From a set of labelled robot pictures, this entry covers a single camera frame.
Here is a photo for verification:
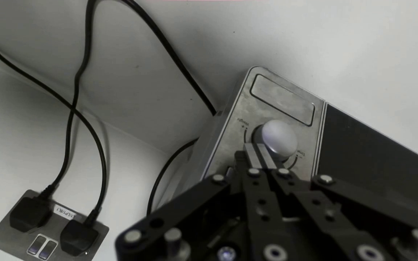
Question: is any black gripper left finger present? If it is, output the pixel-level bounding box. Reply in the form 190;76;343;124
115;143;293;261

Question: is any silver microwave oven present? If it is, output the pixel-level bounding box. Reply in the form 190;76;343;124
167;66;418;261

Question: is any black glass microwave door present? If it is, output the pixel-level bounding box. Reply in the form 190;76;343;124
317;103;418;221

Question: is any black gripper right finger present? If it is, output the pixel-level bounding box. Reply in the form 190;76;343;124
254;143;418;261

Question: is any black mains plug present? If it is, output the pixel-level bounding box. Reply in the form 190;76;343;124
58;219;100;259
9;192;54;234

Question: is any steel double socket plate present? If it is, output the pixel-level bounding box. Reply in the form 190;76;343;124
0;189;110;261

